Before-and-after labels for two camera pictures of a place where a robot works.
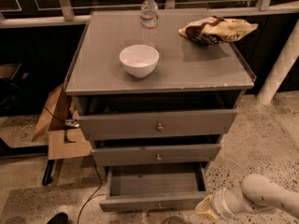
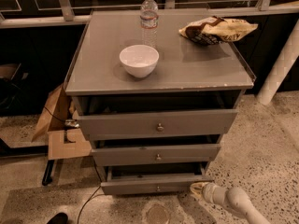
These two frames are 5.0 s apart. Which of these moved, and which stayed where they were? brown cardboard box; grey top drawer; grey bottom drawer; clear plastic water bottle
Moved: grey bottom drawer
Stayed: clear plastic water bottle; grey top drawer; brown cardboard box
